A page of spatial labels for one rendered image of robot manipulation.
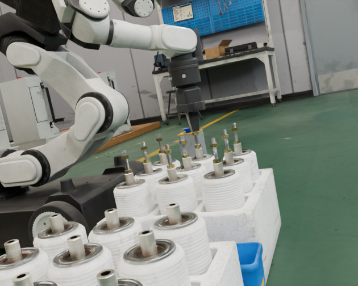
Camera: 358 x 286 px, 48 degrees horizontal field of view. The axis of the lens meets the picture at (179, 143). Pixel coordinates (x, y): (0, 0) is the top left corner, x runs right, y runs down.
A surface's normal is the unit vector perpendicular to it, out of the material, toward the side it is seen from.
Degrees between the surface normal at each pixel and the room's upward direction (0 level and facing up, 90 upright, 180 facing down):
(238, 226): 90
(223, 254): 0
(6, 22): 90
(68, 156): 90
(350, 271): 0
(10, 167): 90
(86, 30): 114
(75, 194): 46
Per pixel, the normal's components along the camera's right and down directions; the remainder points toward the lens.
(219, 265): -0.19, -0.97
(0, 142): 0.91, -0.12
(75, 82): -0.36, 0.19
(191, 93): 0.36, 0.06
